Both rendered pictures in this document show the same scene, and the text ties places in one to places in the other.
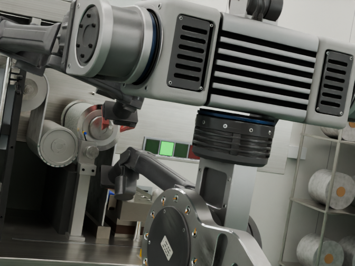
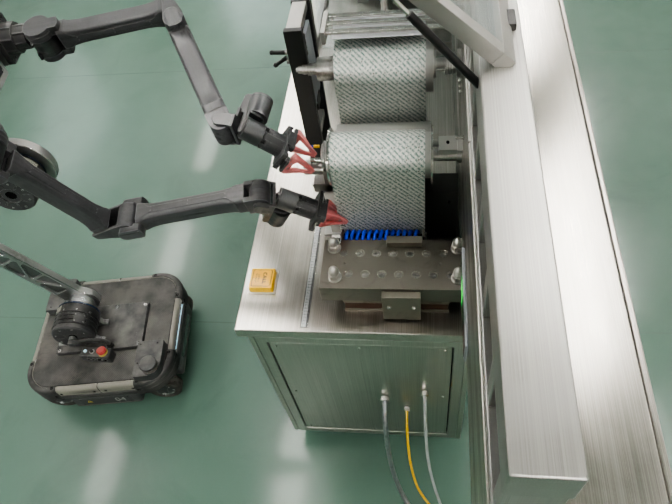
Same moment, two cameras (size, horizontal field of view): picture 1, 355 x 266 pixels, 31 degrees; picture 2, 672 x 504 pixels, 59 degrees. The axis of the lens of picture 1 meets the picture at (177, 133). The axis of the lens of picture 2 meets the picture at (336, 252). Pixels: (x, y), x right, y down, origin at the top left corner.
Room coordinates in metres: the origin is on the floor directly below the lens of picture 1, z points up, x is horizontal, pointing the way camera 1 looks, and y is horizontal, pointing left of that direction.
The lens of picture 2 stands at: (2.67, -0.66, 2.31)
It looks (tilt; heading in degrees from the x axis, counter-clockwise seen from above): 53 degrees down; 127
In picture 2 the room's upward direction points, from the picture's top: 12 degrees counter-clockwise
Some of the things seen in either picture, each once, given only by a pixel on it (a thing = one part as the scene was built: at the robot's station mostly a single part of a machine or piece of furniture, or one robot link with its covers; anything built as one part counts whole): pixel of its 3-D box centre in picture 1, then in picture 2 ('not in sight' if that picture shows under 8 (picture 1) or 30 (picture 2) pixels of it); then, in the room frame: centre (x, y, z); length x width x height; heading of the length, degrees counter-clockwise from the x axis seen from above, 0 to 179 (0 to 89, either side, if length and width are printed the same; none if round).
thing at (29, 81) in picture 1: (25, 88); (328, 68); (1.92, 0.47, 1.33); 0.06 x 0.06 x 0.06; 22
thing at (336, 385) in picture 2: not in sight; (386, 138); (1.73, 1.13, 0.43); 2.52 x 0.64 x 0.86; 112
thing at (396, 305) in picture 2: not in sight; (401, 306); (2.31, 0.06, 0.96); 0.10 x 0.03 x 0.11; 22
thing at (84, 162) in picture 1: (82, 190); (328, 197); (1.99, 0.26, 1.05); 0.06 x 0.05 x 0.31; 22
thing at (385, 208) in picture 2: (101, 169); (380, 211); (2.17, 0.23, 1.10); 0.23 x 0.01 x 0.18; 22
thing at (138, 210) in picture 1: (126, 200); (396, 270); (2.26, 0.14, 1.00); 0.40 x 0.16 x 0.06; 22
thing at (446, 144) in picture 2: not in sight; (450, 144); (2.32, 0.36, 1.28); 0.06 x 0.05 x 0.02; 22
